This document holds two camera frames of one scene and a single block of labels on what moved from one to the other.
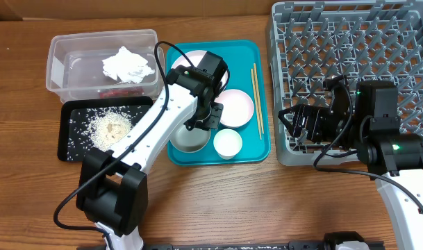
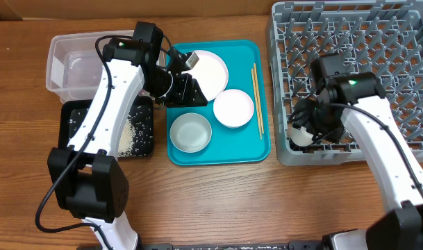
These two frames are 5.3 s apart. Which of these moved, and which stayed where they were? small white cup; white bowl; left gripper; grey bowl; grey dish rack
Moved: small white cup; left gripper
Stayed: white bowl; grey dish rack; grey bowl
